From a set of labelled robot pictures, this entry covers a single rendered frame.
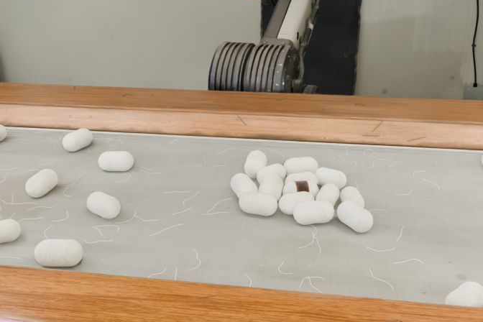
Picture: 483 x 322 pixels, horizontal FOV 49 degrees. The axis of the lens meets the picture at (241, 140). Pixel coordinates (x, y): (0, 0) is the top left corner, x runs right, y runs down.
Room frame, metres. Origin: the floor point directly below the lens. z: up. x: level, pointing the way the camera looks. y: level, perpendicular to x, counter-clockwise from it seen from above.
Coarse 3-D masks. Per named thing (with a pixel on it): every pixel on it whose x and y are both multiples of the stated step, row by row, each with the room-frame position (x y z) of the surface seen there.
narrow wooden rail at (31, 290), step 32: (0, 288) 0.28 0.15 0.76; (32, 288) 0.28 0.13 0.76; (64, 288) 0.28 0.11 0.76; (96, 288) 0.28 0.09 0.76; (128, 288) 0.28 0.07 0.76; (160, 288) 0.27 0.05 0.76; (192, 288) 0.27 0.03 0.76; (224, 288) 0.27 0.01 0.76; (256, 288) 0.27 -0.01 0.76; (32, 320) 0.25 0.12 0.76; (64, 320) 0.25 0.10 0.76; (96, 320) 0.25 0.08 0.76; (128, 320) 0.25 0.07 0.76; (160, 320) 0.25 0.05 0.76; (192, 320) 0.25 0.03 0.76; (224, 320) 0.25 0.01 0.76; (256, 320) 0.25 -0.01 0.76; (288, 320) 0.25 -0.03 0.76; (320, 320) 0.25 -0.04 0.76; (352, 320) 0.24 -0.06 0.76; (384, 320) 0.24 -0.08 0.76; (416, 320) 0.24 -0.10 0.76; (448, 320) 0.24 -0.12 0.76; (480, 320) 0.24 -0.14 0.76
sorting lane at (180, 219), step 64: (0, 192) 0.45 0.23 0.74; (64, 192) 0.45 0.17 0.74; (128, 192) 0.45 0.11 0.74; (192, 192) 0.45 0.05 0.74; (384, 192) 0.45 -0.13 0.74; (448, 192) 0.45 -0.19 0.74; (0, 256) 0.35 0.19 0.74; (128, 256) 0.35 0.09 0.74; (192, 256) 0.35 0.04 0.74; (256, 256) 0.35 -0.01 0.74; (320, 256) 0.34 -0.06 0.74; (384, 256) 0.34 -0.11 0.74; (448, 256) 0.34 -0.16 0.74
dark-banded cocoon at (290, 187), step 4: (308, 180) 0.44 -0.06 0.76; (288, 184) 0.43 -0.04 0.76; (292, 184) 0.43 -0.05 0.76; (308, 184) 0.43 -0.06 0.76; (312, 184) 0.43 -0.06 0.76; (284, 188) 0.43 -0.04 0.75; (288, 188) 0.43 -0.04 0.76; (292, 188) 0.43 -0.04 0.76; (296, 188) 0.43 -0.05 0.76; (312, 188) 0.43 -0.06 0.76; (316, 188) 0.43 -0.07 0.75; (284, 192) 0.43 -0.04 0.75; (288, 192) 0.43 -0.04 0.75; (292, 192) 0.42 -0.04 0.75; (296, 192) 0.42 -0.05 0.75; (312, 192) 0.43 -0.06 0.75; (316, 192) 0.43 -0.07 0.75
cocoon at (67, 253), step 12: (48, 240) 0.34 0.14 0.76; (60, 240) 0.34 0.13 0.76; (72, 240) 0.34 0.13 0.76; (36, 252) 0.33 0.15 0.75; (48, 252) 0.33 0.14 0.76; (60, 252) 0.33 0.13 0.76; (72, 252) 0.33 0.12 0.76; (48, 264) 0.33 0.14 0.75; (60, 264) 0.33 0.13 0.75; (72, 264) 0.33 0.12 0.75
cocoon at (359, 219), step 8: (344, 208) 0.39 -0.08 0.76; (352, 208) 0.38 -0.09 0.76; (360, 208) 0.38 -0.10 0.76; (344, 216) 0.38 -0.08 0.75; (352, 216) 0.38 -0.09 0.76; (360, 216) 0.37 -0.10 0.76; (368, 216) 0.38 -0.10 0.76; (352, 224) 0.38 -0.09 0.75; (360, 224) 0.37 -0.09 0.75; (368, 224) 0.37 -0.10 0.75; (360, 232) 0.38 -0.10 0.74
